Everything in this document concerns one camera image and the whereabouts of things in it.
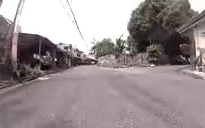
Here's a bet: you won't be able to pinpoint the green bushes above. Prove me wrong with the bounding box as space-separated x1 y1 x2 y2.
89 35 128 58

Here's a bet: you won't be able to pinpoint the row of low houses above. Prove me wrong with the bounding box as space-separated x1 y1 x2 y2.
56 42 98 66

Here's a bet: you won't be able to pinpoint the grey asphalt road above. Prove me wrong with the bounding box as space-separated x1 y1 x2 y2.
0 64 205 128

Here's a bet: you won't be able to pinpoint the dark roofed shed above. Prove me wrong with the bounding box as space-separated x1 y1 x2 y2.
16 32 68 70

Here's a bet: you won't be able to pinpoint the large dark green tree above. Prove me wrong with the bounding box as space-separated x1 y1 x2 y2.
126 0 198 65

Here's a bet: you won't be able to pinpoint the utility pole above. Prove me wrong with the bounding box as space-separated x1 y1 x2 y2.
9 0 26 68

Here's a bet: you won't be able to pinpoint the pale building with dark roof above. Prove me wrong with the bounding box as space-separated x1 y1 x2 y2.
176 3 205 79

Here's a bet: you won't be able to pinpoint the low stone wall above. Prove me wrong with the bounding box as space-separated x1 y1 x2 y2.
97 52 151 69

